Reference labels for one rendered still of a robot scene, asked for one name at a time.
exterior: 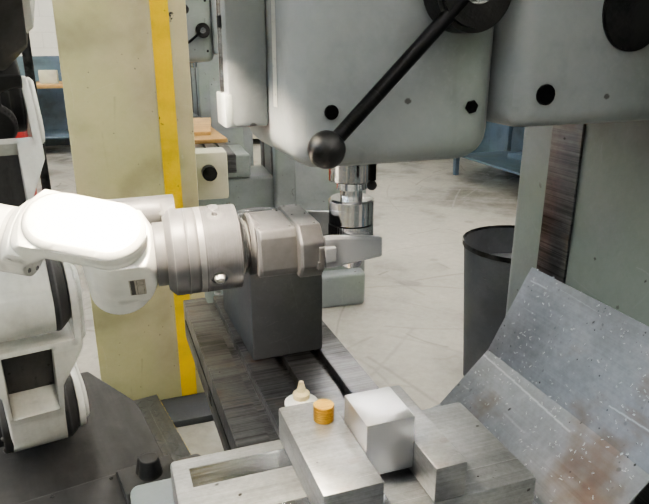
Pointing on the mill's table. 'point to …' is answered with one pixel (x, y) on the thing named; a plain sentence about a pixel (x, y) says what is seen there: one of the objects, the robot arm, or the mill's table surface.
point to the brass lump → (323, 411)
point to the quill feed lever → (488, 10)
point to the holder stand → (276, 311)
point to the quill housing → (283, 76)
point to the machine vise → (443, 461)
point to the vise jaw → (328, 459)
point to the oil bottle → (300, 396)
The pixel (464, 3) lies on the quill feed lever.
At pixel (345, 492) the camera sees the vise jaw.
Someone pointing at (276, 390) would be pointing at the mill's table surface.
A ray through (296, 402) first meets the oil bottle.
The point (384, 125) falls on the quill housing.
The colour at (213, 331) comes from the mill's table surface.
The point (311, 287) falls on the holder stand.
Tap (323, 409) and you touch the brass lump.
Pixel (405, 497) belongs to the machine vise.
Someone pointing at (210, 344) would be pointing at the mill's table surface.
